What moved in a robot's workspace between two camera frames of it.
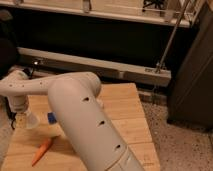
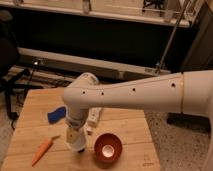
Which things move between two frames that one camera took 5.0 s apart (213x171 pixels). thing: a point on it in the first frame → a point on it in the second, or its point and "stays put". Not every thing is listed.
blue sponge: (51, 117) stays put
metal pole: (171, 38) stays put
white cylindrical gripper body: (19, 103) → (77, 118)
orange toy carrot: (41, 150) stays put
